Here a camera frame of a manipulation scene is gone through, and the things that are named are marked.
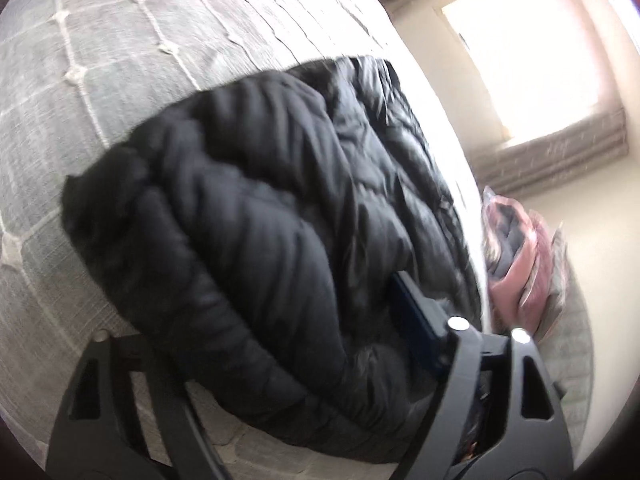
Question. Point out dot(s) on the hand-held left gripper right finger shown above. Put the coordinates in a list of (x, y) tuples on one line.
[(415, 312)]

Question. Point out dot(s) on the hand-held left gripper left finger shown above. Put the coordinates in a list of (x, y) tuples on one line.
[(192, 440)]

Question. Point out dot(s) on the black quilted down jacket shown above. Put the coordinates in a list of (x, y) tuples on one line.
[(260, 220)]

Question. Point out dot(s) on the folded pink quilt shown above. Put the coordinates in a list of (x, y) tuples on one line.
[(515, 260)]

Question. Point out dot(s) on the grey padded headboard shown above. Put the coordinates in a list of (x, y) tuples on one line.
[(575, 350)]

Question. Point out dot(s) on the grey patterned curtain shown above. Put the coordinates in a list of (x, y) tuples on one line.
[(560, 155)]

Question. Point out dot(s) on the window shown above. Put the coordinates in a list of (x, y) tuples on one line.
[(525, 55)]

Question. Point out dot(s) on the bed with grey checked sheet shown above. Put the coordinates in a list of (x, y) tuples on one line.
[(100, 85)]

